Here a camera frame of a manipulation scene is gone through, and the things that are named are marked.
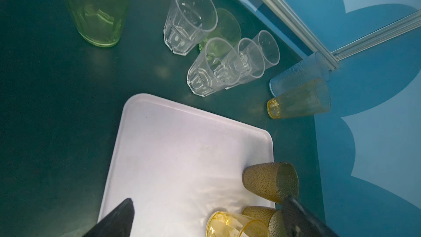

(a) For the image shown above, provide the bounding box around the horizontal aluminium frame rail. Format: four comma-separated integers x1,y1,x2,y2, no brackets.
332,11,421,61

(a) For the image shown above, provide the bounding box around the short yellow transparent glass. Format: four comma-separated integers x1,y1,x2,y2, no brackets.
206,211,270,237

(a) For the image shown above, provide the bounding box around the clear faceted glass four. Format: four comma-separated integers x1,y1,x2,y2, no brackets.
253,30,280,70

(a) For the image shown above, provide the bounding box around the clear faceted glass one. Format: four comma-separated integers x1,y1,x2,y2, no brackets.
163,0,218,56

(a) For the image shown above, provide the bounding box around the tall green transparent glass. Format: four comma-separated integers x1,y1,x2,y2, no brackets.
66,0,130,48

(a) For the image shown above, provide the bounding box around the small green transparent glass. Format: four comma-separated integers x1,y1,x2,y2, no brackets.
198,8,242,51

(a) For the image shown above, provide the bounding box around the clear faceted glass two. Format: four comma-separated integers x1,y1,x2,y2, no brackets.
226,38,265,90

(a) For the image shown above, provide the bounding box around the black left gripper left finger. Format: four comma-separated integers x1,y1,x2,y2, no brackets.
83,198,135,237

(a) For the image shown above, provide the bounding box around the right aluminium frame post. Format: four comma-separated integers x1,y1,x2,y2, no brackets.
262,0,340,71

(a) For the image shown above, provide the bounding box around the tall yellow transparent glass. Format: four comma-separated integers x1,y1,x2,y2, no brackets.
266,78,331,119

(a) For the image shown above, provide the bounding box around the tall frosted blue glass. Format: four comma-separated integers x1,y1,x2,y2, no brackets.
269,52,330,97

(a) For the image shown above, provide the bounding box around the clear faceted glass three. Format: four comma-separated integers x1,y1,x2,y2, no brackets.
186,37,241,97

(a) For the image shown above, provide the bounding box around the white plastic tray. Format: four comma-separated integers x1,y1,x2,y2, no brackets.
99,93,275,237

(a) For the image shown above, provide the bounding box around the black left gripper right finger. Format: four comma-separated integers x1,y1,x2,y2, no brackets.
282,196,339,237

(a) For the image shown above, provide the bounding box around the dimpled amber glass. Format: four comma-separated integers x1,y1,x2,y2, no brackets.
242,162,300,204
241,206,287,237

